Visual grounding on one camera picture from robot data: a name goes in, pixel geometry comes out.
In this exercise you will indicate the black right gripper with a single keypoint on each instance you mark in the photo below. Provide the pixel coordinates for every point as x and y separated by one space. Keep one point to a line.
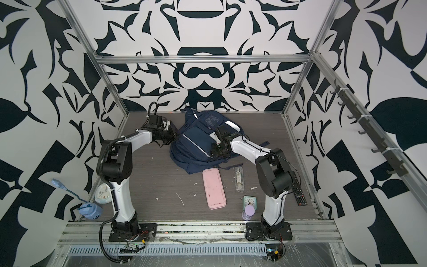
212 152

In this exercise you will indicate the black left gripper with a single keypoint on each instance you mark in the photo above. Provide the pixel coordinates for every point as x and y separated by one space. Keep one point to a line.
173 134

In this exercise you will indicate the navy blue school backpack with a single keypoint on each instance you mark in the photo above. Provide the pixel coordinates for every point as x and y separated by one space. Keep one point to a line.
191 151

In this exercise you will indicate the pink pencil case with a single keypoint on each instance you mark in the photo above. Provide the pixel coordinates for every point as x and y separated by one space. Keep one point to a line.
214 189

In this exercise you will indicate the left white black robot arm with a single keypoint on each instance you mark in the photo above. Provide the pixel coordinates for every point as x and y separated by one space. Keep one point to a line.
115 164

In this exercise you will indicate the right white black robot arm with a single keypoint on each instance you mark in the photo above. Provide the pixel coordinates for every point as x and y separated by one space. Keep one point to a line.
275 175

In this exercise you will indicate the small green square clock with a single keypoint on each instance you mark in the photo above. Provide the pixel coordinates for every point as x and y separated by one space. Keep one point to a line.
250 200

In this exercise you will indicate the purple cylindrical container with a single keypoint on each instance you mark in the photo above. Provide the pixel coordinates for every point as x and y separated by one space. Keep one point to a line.
248 212

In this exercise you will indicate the round mint alarm clock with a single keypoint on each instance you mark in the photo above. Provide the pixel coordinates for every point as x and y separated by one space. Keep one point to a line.
103 194

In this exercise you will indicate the black remote control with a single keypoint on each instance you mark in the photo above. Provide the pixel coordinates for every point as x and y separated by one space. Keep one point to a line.
297 191

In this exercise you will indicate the small green circuit board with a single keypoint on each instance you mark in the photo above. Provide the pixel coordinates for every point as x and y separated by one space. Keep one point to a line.
275 252

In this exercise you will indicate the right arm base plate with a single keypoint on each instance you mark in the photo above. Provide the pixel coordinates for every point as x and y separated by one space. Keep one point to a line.
261 231

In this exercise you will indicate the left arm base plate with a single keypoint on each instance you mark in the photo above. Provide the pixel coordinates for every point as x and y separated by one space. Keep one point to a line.
121 232

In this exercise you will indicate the aluminium frame rail base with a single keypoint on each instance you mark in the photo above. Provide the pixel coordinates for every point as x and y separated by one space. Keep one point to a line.
315 243

